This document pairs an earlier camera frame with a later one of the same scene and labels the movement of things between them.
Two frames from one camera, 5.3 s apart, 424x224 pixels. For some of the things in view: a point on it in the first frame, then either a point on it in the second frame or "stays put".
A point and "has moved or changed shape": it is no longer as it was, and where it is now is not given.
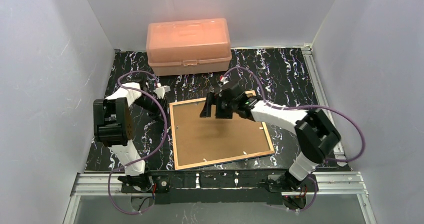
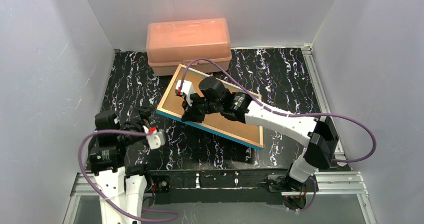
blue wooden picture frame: [198, 141] has moved or changed shape
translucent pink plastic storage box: [174, 47] stays put
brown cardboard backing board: [202, 139] has moved or changed shape
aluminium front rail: [319, 183] stays put
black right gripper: [216, 102] → [194, 107]
